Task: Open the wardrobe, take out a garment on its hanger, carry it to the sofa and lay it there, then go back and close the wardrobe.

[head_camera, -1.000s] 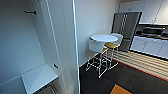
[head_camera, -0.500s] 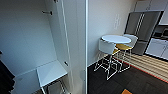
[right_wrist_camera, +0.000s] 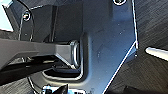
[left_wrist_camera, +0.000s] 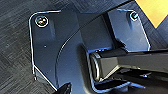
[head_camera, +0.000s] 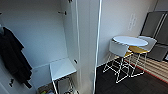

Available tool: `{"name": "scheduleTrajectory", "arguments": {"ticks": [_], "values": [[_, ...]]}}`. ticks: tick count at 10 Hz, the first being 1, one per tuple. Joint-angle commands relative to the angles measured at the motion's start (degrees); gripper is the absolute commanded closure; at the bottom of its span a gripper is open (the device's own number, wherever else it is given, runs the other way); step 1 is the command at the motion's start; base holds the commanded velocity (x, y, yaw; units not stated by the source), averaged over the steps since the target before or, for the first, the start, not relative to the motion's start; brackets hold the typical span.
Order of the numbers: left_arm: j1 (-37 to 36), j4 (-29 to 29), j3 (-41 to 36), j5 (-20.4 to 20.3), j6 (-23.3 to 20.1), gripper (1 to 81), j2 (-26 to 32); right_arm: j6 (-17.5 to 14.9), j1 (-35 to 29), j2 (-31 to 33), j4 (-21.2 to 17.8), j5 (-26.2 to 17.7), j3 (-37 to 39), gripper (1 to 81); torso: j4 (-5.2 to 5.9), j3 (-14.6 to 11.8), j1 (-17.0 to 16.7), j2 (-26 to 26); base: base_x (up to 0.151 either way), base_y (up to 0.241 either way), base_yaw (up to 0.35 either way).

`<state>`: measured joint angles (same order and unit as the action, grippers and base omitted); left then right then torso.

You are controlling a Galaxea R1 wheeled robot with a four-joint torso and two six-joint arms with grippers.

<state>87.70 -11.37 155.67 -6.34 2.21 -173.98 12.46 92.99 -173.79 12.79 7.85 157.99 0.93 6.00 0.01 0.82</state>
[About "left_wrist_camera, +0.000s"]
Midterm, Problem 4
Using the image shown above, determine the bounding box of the thin black base cable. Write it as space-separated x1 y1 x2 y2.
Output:
54 0 134 88

